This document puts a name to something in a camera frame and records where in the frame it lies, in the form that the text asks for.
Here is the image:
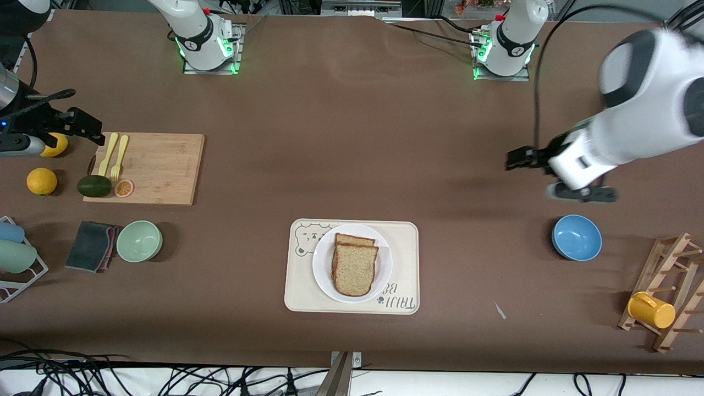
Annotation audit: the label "dark grey folded cloth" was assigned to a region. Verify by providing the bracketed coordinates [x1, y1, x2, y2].
[64, 220, 119, 274]

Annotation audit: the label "grey metal frame box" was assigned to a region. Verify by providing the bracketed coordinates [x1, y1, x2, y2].
[320, 0, 403, 18]

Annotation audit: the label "wooden cutting board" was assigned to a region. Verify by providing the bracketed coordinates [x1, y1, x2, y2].
[83, 132, 206, 207]

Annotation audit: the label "yellow plastic fork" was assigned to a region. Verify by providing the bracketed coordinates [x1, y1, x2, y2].
[110, 135, 130, 183]

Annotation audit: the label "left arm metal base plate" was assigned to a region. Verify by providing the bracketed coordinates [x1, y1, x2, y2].
[470, 29, 532, 83]

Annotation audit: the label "white wire rack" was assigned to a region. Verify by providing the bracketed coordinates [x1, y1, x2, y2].
[0, 215, 50, 305]

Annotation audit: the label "dark green avocado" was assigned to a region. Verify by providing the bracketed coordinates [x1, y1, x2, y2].
[76, 174, 113, 199]

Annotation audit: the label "colourful artificial flowers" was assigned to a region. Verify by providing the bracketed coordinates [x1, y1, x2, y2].
[455, 0, 497, 15]

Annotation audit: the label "aluminium frame profile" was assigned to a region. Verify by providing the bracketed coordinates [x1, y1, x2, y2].
[661, 0, 704, 39]

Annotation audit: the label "black floor cable bundle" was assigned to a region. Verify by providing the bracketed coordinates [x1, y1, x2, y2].
[0, 339, 331, 396]
[508, 371, 628, 396]

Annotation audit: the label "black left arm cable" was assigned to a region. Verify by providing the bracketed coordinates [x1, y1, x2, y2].
[532, 4, 704, 150]

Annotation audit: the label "light blue cup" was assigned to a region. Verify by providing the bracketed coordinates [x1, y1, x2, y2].
[0, 221, 26, 244]

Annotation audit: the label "plain brown bread slice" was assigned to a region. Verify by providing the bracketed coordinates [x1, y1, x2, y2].
[331, 242, 380, 298]

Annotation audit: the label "pale green cup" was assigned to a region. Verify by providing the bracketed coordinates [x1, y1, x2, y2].
[0, 239, 39, 274]

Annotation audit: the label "cream bear print tray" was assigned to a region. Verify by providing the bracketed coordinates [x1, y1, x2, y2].
[283, 218, 421, 316]

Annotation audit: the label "yellow cup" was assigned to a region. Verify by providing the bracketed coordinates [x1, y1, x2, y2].
[627, 291, 677, 330]

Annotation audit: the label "blue bowl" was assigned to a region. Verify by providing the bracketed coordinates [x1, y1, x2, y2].
[551, 214, 603, 262]

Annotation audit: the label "white round plate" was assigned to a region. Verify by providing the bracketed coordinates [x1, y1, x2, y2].
[311, 223, 394, 305]

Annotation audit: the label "light green bowl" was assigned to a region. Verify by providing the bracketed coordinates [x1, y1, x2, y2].
[115, 220, 164, 263]

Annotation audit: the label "yellow plastic knife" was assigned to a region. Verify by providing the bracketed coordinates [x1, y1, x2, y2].
[97, 132, 119, 178]

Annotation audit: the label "black cable on table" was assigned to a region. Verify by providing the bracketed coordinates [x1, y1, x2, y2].
[379, 15, 485, 50]

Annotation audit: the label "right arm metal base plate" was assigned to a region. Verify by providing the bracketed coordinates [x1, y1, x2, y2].
[182, 23, 244, 76]

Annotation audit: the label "metal table edge bracket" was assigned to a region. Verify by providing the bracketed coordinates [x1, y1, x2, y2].
[328, 350, 363, 396]

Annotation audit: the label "wooden cup rack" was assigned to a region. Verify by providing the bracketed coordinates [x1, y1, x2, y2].
[617, 232, 704, 354]

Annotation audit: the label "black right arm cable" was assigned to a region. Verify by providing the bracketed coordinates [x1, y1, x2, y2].
[0, 34, 77, 119]

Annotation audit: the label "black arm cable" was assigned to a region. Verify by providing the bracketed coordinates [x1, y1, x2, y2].
[532, 4, 704, 150]
[0, 34, 77, 119]

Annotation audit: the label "yellow lemon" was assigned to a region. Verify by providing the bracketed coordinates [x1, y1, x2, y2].
[39, 132, 69, 159]
[26, 167, 58, 197]

